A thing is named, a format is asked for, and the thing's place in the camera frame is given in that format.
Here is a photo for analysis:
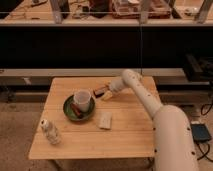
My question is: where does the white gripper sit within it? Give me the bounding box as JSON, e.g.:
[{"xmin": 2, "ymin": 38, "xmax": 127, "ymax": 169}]
[{"xmin": 101, "ymin": 78, "xmax": 127, "ymax": 101}]

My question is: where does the brown blackboard eraser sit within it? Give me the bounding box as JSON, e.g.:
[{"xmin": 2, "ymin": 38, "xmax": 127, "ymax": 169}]
[{"xmin": 93, "ymin": 86, "xmax": 107, "ymax": 97}]

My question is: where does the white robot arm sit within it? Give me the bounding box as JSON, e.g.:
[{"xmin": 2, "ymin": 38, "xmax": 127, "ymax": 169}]
[{"xmin": 107, "ymin": 69, "xmax": 199, "ymax": 171}]

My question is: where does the white ceramic cup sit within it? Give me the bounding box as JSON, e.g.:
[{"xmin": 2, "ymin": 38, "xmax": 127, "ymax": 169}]
[{"xmin": 73, "ymin": 89, "xmax": 91, "ymax": 112}]

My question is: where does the brown stick on plate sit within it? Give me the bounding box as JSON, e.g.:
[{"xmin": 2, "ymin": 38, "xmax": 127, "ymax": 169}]
[{"xmin": 71, "ymin": 103, "xmax": 83, "ymax": 119}]

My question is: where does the green plate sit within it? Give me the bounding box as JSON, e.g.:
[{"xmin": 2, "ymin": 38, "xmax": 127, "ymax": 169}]
[{"xmin": 63, "ymin": 95, "xmax": 95, "ymax": 122}]

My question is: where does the wooden folding table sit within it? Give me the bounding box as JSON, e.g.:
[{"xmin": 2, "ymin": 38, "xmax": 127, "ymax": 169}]
[{"xmin": 29, "ymin": 77, "xmax": 154, "ymax": 159}]

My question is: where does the white plastic bottle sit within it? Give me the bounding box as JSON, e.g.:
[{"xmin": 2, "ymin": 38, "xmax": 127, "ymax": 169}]
[{"xmin": 41, "ymin": 119, "xmax": 61, "ymax": 145}]

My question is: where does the black foot pedal box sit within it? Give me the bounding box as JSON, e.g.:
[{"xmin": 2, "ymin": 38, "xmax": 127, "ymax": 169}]
[{"xmin": 191, "ymin": 124, "xmax": 212, "ymax": 142}]

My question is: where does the wooden workbench shelf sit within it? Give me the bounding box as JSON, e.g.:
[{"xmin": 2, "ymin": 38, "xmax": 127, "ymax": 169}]
[{"xmin": 0, "ymin": 0, "xmax": 213, "ymax": 27}]

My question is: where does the black cable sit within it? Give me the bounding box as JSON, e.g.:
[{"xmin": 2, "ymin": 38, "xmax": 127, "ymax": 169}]
[{"xmin": 194, "ymin": 103, "xmax": 213, "ymax": 164}]

